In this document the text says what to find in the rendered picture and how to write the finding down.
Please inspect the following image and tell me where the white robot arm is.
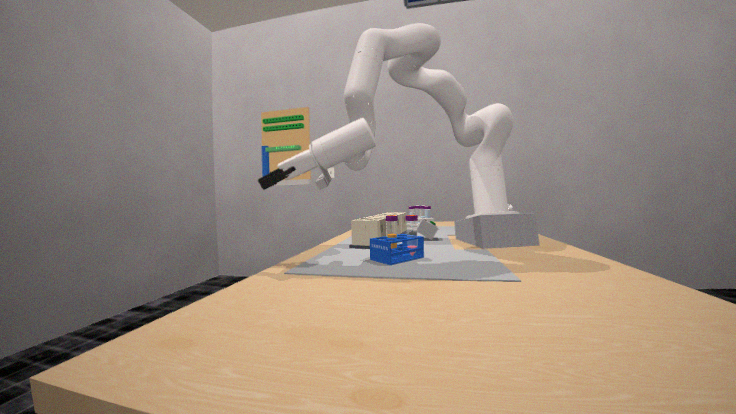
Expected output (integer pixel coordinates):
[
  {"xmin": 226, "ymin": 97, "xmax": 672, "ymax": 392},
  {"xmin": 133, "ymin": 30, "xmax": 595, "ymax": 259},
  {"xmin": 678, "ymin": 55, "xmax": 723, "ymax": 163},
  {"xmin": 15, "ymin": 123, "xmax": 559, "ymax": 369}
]
[{"xmin": 312, "ymin": 23, "xmax": 519, "ymax": 218}]

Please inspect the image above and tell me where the blue tube rack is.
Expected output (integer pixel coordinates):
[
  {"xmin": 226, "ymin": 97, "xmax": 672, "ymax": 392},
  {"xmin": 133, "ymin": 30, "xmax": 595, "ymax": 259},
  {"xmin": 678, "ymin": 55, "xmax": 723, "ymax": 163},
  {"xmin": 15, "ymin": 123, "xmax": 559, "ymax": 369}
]
[{"xmin": 370, "ymin": 234, "xmax": 424, "ymax": 265}]

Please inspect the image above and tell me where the grey bench mat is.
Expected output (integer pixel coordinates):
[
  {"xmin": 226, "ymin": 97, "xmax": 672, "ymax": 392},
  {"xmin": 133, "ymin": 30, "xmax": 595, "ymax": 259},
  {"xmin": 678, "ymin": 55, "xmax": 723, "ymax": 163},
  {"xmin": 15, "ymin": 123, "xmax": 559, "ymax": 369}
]
[{"xmin": 285, "ymin": 226, "xmax": 521, "ymax": 282}]

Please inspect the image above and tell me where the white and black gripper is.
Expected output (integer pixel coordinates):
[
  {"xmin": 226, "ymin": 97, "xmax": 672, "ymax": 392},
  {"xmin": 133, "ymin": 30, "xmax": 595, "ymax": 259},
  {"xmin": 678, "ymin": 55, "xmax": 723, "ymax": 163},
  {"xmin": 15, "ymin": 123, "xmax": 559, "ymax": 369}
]
[{"xmin": 258, "ymin": 144, "xmax": 319, "ymax": 190}]

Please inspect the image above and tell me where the purple-capped tube with orange label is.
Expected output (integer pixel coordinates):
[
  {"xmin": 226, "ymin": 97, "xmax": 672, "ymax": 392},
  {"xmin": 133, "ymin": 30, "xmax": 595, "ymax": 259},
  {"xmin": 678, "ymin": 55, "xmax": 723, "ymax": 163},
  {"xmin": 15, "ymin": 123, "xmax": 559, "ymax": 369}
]
[{"xmin": 405, "ymin": 215, "xmax": 418, "ymax": 256}]

